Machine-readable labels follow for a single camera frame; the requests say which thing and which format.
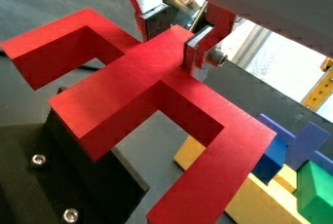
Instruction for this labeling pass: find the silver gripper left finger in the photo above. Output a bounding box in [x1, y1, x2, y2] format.
[130, 0, 170, 41]

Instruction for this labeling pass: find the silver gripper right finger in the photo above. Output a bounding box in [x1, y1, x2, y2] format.
[182, 3, 237, 81]

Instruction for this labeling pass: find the red E-shaped block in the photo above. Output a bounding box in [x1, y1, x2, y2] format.
[0, 9, 275, 224]

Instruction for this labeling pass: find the yellow base board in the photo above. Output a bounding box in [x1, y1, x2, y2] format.
[172, 135, 311, 224]

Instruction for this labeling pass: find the dark blue bar block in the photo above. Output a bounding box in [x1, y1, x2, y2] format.
[253, 137, 287, 184]

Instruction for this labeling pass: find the purple cross block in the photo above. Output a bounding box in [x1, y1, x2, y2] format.
[258, 114, 333, 175]

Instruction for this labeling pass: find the green bar block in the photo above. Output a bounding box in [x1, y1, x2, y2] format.
[294, 162, 333, 224]

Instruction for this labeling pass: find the yellow perforated frame rail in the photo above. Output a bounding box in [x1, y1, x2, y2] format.
[302, 57, 333, 111]

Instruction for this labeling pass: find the black angle bracket stand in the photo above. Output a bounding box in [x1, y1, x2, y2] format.
[0, 113, 148, 224]

